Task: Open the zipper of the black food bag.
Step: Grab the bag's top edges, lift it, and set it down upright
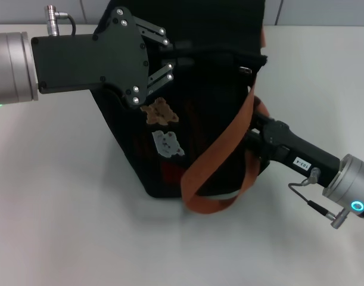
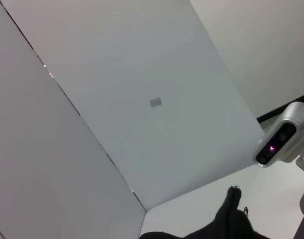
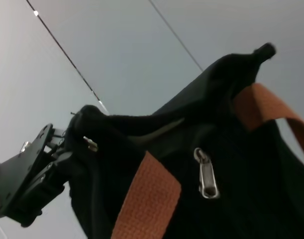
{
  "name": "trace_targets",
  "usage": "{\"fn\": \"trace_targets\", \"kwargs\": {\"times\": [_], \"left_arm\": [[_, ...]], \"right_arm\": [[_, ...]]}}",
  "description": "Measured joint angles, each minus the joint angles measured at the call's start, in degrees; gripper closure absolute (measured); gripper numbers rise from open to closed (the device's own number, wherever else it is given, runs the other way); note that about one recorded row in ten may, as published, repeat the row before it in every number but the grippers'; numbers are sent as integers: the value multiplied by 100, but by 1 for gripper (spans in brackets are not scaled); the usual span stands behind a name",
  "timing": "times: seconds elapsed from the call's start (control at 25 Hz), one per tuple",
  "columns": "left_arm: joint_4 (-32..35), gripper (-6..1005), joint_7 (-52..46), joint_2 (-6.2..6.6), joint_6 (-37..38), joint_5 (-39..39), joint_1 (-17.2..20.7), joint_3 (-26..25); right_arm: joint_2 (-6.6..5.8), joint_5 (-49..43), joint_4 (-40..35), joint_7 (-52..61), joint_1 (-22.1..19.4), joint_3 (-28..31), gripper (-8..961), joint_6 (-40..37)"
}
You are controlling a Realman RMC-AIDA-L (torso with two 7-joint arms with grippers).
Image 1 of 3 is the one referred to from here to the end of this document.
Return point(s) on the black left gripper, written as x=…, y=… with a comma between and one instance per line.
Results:
x=89, y=62

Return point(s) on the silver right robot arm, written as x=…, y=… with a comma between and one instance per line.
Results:
x=353, y=187

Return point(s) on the silver metal main zipper pull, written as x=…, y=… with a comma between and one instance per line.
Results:
x=245, y=71

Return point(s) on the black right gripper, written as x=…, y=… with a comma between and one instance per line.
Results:
x=292, y=149

